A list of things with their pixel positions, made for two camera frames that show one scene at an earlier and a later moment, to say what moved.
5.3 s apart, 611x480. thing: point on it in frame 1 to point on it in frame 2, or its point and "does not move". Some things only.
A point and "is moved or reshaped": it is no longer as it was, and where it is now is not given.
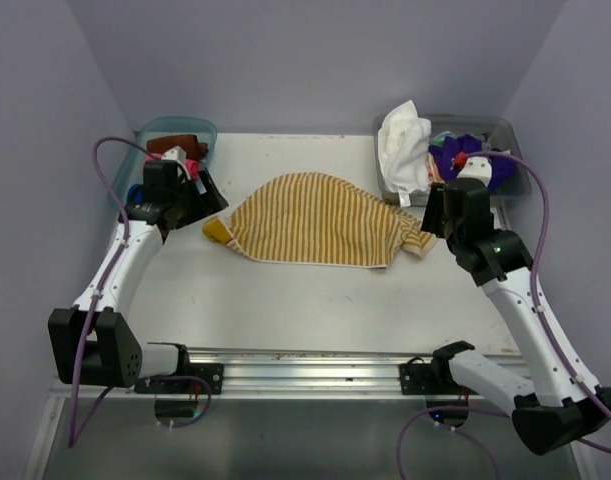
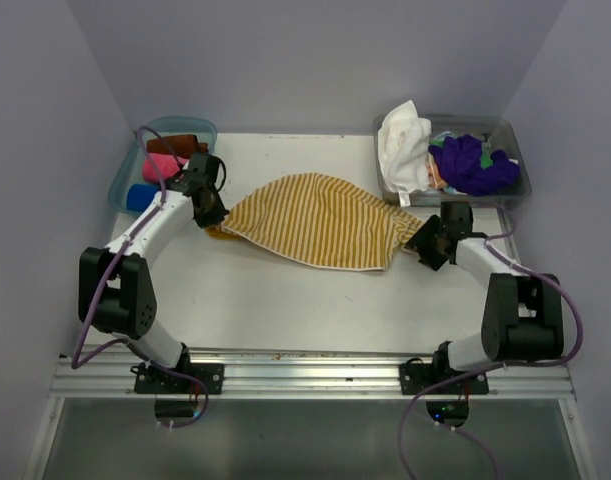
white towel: x=404 y=139 does not move
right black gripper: x=432 y=221 to x=420 y=239
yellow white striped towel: x=322 y=219 is moved or reshaped
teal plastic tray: x=130 y=169 does not move
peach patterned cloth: x=433 y=171 does not move
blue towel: x=135 y=193 does not move
